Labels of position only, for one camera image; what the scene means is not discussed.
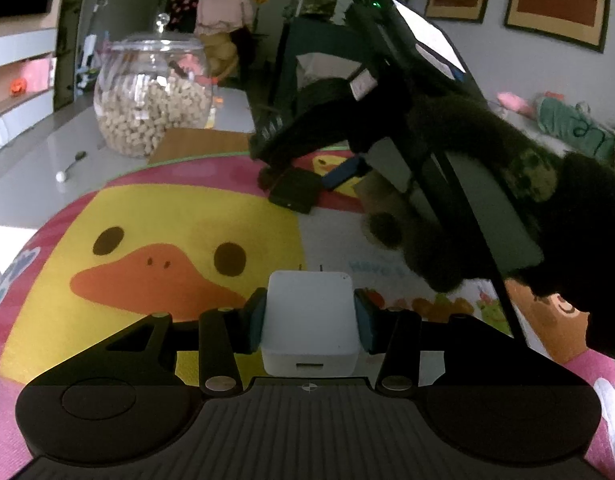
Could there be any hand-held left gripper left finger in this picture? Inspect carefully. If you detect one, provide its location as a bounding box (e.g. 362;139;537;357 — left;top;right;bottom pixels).
25;287;268;397

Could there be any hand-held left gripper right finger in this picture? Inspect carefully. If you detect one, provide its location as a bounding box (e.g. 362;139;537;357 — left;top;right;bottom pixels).
354;287;593;395

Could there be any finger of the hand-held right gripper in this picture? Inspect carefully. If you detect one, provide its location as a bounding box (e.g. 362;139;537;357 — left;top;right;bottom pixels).
321;155;366;192
248;78;373;192

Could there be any small black box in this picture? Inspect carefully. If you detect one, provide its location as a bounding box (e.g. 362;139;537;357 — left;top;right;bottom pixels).
268;168;322;214

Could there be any white charger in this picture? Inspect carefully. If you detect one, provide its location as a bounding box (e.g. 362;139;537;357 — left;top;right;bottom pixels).
260;264;361;376

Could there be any person's right hand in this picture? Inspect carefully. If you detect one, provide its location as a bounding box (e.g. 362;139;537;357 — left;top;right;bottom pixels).
366;94;588;295

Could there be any dark cabinet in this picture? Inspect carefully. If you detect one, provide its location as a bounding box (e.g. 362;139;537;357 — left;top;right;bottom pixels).
275;14;371;117

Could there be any pink plush toy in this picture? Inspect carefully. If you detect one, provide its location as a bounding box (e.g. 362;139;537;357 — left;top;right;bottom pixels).
496;91;533;119

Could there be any pink garment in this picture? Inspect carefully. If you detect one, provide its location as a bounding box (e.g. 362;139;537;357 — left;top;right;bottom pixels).
195;0;254;37

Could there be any glass jar of beige pellets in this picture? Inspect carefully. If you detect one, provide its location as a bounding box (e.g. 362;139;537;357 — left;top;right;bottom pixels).
94;12;216;159

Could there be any colourful duck play mat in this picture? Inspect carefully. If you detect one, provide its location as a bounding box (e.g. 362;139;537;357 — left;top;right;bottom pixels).
0;147;615;480

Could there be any dark dotted garment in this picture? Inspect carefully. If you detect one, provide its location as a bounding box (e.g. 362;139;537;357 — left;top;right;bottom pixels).
170;0;201;32

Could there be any grey covered sofa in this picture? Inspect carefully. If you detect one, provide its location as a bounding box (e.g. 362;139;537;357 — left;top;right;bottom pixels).
480;94;615;181

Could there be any green plush toy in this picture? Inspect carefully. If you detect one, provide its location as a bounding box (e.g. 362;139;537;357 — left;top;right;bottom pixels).
535;96;615;181

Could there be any white and blue bottle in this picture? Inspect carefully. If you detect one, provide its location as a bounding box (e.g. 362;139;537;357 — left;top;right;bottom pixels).
76;34;102;90

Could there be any spoon with white tip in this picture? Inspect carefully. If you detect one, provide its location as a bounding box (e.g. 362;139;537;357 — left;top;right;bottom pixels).
56;150;88;183

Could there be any white wall shelf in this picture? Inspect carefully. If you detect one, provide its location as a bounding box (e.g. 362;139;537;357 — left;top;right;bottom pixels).
0;14;59;117

